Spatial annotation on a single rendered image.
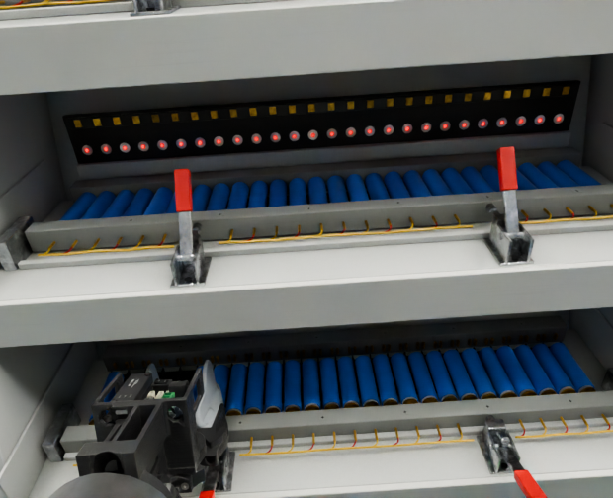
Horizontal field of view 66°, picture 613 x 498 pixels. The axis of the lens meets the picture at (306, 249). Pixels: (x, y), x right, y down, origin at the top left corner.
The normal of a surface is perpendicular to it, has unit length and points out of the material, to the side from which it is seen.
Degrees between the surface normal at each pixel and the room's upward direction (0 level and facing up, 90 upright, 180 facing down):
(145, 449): 90
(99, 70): 108
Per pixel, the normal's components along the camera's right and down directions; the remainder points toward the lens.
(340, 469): -0.06, -0.84
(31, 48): 0.04, 0.54
